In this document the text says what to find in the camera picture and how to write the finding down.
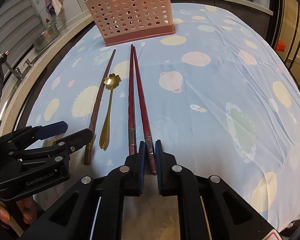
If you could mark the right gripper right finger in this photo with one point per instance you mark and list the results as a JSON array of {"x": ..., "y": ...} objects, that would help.
[{"x": 165, "y": 162}]

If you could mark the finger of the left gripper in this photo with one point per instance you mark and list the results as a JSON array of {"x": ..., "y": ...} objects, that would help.
[
  {"x": 51, "y": 130},
  {"x": 75, "y": 141}
]

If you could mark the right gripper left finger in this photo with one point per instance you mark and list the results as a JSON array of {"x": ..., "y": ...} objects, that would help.
[{"x": 135, "y": 177}]

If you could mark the brown chopstick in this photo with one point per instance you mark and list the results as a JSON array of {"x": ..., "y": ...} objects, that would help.
[{"x": 94, "y": 116}]

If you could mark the dark red chopstick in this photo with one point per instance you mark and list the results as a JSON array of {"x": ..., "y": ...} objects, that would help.
[
  {"x": 131, "y": 112},
  {"x": 144, "y": 117}
]

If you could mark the gold flower spoon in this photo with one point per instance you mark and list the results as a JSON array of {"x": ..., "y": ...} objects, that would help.
[{"x": 111, "y": 82}]

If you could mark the steel kitchen faucet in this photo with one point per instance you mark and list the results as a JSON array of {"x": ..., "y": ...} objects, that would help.
[{"x": 15, "y": 71}]

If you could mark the left hand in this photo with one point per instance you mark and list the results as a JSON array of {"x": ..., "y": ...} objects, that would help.
[{"x": 26, "y": 206}]

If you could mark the steel sink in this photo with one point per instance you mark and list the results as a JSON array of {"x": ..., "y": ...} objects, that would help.
[{"x": 13, "y": 82}]

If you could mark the blue planet pattern tablecloth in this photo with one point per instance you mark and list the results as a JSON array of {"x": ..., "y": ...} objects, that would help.
[{"x": 217, "y": 95}]

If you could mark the green dish soap bottle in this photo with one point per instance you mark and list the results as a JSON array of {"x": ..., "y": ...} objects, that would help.
[{"x": 50, "y": 23}]

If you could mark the purple hanging towel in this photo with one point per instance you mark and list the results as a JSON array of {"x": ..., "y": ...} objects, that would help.
[{"x": 49, "y": 8}]

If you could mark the white hanging towel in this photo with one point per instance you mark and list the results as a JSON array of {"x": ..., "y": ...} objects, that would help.
[{"x": 57, "y": 6}]

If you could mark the pink perforated utensil holder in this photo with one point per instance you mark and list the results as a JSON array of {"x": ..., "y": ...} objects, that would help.
[{"x": 121, "y": 21}]

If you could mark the glass sliding door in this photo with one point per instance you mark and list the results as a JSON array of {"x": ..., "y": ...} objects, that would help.
[{"x": 283, "y": 34}]

